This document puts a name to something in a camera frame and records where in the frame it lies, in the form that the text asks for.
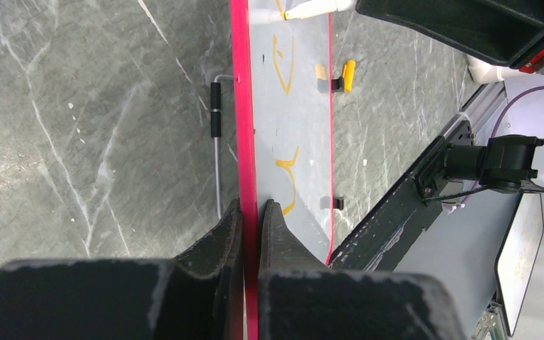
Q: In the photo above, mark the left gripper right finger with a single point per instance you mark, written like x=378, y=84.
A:
x=301, y=298

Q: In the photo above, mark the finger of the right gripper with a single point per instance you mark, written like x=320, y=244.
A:
x=502, y=33

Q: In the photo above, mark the yellow marker cap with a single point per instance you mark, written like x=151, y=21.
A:
x=348, y=75

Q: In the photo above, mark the white PVC pipe frame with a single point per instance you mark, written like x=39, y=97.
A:
x=485, y=73

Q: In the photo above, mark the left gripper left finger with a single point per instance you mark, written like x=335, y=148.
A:
x=195, y=295

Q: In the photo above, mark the whiteboard with red frame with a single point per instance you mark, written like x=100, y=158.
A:
x=283, y=106

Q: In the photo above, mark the white whiteboard marker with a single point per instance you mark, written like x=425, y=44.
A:
x=314, y=8

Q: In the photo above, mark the aluminium extrusion frame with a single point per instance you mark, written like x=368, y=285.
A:
x=481, y=110

